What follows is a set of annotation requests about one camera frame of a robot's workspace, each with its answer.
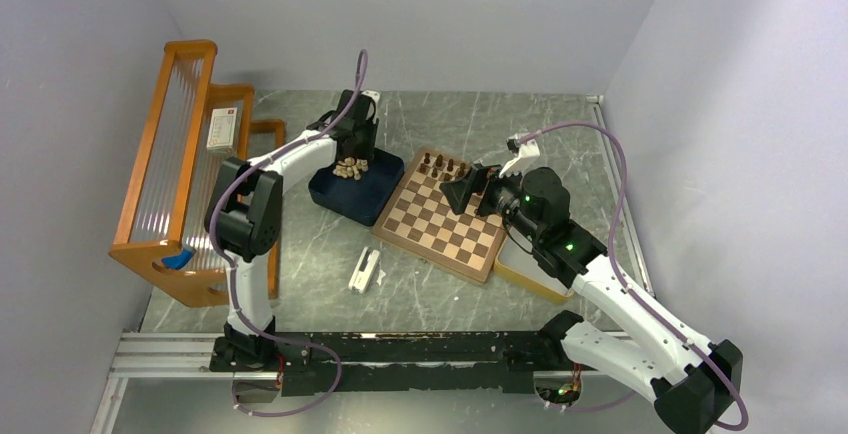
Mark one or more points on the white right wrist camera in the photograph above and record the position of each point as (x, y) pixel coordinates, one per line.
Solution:
(524, 155)

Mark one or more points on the yellow tray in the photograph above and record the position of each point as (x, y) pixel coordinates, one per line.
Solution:
(514, 265)

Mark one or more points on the wooden chessboard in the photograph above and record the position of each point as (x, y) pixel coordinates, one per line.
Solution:
(418, 219)

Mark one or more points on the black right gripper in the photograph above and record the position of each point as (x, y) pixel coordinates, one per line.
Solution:
(478, 178)

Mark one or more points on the white card box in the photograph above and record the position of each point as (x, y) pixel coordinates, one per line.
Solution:
(222, 127)

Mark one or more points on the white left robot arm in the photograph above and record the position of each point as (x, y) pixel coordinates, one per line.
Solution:
(244, 214)

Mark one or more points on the white stapler-like device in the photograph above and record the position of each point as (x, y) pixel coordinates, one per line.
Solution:
(364, 270)

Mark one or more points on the orange wooden rack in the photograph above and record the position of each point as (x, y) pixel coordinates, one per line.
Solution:
(174, 175)

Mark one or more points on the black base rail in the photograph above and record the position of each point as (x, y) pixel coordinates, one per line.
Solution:
(513, 362)

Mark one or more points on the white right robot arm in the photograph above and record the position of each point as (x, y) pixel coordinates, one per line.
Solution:
(690, 380)

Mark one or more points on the pile of light chess pieces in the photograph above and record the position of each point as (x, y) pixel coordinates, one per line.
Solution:
(351, 168)

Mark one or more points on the dark blue tray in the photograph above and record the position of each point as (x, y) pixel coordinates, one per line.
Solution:
(363, 200)

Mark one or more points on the blue object on rack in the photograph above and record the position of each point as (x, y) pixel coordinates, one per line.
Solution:
(178, 261)

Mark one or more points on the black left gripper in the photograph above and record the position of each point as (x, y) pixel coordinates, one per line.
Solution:
(367, 151)

